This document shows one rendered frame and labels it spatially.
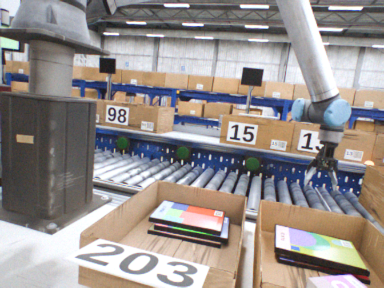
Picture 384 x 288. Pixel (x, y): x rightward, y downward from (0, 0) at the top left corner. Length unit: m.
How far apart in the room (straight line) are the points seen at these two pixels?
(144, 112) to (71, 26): 0.97
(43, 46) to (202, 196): 0.59
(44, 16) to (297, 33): 0.71
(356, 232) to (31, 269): 0.78
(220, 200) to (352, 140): 0.93
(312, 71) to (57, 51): 0.75
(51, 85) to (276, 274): 0.71
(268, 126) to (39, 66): 1.11
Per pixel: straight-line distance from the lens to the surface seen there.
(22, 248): 0.71
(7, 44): 1.59
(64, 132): 0.76
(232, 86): 6.09
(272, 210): 0.80
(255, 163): 1.44
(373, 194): 1.24
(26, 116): 0.78
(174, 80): 6.41
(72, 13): 0.79
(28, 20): 0.78
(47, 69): 0.79
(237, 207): 0.80
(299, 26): 0.94
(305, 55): 0.95
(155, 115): 1.62
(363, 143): 1.57
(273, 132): 1.49
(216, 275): 0.46
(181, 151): 1.50
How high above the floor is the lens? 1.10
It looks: 10 degrees down
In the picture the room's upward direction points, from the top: 6 degrees clockwise
